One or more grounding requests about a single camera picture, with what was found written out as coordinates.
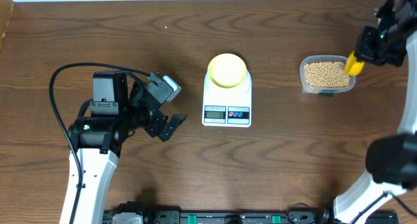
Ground yellow plastic scoop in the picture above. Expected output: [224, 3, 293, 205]
[345, 51, 365, 76]

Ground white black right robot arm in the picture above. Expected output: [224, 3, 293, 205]
[323, 0, 416, 223]

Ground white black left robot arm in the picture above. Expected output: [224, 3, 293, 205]
[60, 71, 187, 223]

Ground white digital kitchen scale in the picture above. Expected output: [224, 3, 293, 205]
[201, 70, 252, 128]

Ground pale yellow bowl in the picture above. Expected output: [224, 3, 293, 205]
[207, 53, 248, 89]

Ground soybeans in container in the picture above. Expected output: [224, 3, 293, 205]
[304, 62, 350, 88]

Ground clear plastic container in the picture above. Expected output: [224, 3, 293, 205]
[300, 55, 356, 94]

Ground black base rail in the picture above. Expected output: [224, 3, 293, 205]
[102, 201, 400, 224]

